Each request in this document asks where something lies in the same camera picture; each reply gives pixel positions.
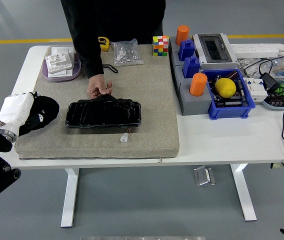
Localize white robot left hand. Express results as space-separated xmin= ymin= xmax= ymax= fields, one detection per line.
xmin=0 ymin=91 xmax=45 ymax=133

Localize person's right hand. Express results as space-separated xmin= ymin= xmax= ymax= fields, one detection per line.
xmin=86 ymin=74 xmax=113 ymax=100

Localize glossy black panel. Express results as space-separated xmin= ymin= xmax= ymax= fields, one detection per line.
xmin=65 ymin=94 xmax=142 ymax=130

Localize black rag with red tag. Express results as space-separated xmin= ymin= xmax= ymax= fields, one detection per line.
xmin=18 ymin=94 xmax=60 ymax=137

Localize purple tray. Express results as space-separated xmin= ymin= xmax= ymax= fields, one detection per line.
xmin=41 ymin=52 xmax=82 ymax=82

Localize yellow tape measure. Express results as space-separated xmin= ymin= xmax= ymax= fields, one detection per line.
xmin=97 ymin=36 xmax=111 ymax=52

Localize white ribbed socket module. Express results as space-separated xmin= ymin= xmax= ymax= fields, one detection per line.
xmin=44 ymin=52 xmax=74 ymax=75

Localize clear bag of screws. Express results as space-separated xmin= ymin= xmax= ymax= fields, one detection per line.
xmin=110 ymin=38 xmax=145 ymax=67

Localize grey-brown mat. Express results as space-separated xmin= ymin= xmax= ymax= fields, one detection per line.
xmin=14 ymin=44 xmax=180 ymax=160

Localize white table leg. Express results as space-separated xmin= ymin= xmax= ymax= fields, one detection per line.
xmin=230 ymin=163 xmax=258 ymax=222
xmin=60 ymin=167 xmax=80 ymax=228

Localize person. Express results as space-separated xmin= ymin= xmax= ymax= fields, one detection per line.
xmin=60 ymin=0 xmax=167 ymax=100

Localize colourful puzzle cube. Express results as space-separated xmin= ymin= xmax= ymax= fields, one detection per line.
xmin=152 ymin=35 xmax=170 ymax=57

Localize grey peg base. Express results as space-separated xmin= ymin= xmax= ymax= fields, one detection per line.
xmin=168 ymin=36 xmax=198 ymax=73
xmin=173 ymin=65 xmax=213 ymax=117

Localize blue block with knob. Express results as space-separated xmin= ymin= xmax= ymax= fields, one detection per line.
xmin=182 ymin=55 xmax=202 ymax=79
xmin=178 ymin=39 xmax=197 ymax=62

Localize orange cylinder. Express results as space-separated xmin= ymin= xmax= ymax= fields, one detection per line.
xmin=175 ymin=24 xmax=190 ymax=47
xmin=189 ymin=72 xmax=208 ymax=97

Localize metal floor plate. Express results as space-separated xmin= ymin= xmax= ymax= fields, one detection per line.
xmin=193 ymin=165 xmax=216 ymax=187

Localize light blue dish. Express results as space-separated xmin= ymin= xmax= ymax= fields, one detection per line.
xmin=261 ymin=79 xmax=284 ymax=111

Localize yellow lemon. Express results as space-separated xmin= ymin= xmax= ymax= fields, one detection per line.
xmin=214 ymin=77 xmax=237 ymax=99

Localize dark relay blocks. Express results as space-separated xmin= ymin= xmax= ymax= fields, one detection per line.
xmin=266 ymin=92 xmax=284 ymax=107

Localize blue plastic bin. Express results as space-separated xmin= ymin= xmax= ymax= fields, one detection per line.
xmin=201 ymin=68 xmax=256 ymax=120

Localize brown capacitor cylinder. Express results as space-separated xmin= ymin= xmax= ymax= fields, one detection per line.
xmin=225 ymin=70 xmax=240 ymax=81

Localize dark circuit board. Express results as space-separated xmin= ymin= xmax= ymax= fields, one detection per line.
xmin=212 ymin=93 xmax=248 ymax=109

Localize white circuit breaker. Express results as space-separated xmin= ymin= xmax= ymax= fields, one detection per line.
xmin=243 ymin=76 xmax=269 ymax=103

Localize clear bag of rings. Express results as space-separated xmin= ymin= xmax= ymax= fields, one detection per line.
xmin=236 ymin=58 xmax=260 ymax=78

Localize black power adapter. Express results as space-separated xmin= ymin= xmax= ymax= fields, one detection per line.
xmin=260 ymin=72 xmax=281 ymax=93

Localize white power strip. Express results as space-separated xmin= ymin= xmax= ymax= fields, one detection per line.
xmin=230 ymin=43 xmax=280 ymax=59

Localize clear bag of blue parts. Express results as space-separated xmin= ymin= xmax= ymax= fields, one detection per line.
xmin=259 ymin=56 xmax=284 ymax=80

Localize black strap loop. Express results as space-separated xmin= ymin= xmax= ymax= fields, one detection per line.
xmin=102 ymin=64 xmax=119 ymax=74

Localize white switch plate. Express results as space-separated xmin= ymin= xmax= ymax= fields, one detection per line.
xmin=50 ymin=46 xmax=75 ymax=62
xmin=47 ymin=67 xmax=74 ymax=79

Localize white wire connector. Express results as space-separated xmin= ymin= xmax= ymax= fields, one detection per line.
xmin=120 ymin=127 xmax=132 ymax=144

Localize black cable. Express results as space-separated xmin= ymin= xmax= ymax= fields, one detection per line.
xmin=243 ymin=56 xmax=284 ymax=170

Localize grey electrical enclosure box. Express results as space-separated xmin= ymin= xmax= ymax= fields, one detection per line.
xmin=191 ymin=33 xmax=239 ymax=72

